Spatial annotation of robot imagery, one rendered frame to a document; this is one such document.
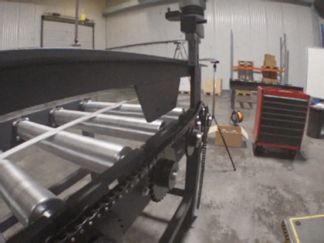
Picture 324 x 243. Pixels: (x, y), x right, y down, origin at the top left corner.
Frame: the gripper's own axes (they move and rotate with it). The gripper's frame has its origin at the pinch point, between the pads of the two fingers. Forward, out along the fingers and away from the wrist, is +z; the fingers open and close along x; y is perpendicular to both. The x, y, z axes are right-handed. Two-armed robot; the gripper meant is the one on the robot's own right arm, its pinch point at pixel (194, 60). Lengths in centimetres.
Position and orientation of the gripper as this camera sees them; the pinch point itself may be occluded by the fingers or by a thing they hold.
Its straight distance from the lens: 58.6
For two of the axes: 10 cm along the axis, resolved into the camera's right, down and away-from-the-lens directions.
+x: 4.1, -2.7, 8.7
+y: 9.1, 1.0, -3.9
